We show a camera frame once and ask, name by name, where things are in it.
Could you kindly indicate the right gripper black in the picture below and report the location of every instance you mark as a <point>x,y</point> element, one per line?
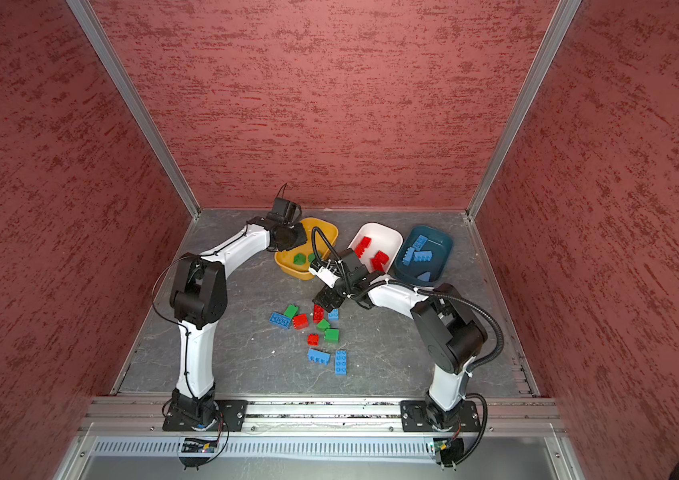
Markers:
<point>327,292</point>

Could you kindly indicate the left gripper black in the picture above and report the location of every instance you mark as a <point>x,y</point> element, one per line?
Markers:
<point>301,237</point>

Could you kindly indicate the red lego pile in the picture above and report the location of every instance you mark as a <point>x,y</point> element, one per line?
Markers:
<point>377,266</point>
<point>300,321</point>

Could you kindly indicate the red lego top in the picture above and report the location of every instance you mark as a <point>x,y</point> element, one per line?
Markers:
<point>382,257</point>

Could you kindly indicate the small blue lego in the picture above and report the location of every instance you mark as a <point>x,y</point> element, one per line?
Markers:
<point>333,314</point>

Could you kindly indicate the red lego diagonal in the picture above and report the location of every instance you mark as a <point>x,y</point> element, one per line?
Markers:
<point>362,246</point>

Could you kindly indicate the green lego small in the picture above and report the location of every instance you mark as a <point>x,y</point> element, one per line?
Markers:
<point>323,325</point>

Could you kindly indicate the green lego square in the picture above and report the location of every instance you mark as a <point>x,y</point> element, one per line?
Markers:
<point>331,335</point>

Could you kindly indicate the red lego pile bottom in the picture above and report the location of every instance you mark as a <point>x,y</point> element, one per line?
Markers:
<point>300,321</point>

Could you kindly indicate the green lego pile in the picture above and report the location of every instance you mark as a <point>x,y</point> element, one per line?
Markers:
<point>291,311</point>

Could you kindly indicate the small red lego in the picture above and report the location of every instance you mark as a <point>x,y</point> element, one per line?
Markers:
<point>313,339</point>

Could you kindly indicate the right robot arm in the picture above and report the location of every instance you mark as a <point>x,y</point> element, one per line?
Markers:
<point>448,324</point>

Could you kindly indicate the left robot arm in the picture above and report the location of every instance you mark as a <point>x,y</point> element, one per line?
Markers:
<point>199,299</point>

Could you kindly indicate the yellow plastic bin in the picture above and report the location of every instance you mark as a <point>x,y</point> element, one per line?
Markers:
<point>284,259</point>

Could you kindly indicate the white plastic bin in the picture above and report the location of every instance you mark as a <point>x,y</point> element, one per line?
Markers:
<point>378,243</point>

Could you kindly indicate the dark teal plastic bin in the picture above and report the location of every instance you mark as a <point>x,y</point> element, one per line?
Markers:
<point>439,243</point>

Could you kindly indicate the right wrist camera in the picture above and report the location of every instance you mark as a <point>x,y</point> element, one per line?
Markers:
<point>328,275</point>

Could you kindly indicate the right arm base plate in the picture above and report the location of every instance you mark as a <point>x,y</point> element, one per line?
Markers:
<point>424,416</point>

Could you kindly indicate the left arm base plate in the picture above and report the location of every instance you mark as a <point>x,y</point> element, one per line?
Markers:
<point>186,415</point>

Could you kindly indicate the aluminium front rail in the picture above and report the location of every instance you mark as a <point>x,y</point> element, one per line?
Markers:
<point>148,414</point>

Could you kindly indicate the left aluminium corner post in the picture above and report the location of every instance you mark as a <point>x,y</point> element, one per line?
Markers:
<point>87,19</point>

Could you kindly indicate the aluminium corner post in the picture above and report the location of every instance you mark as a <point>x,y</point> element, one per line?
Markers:
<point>550,44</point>
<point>87,19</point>

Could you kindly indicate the right aluminium corner post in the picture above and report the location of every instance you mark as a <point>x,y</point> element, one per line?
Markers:
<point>550,44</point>

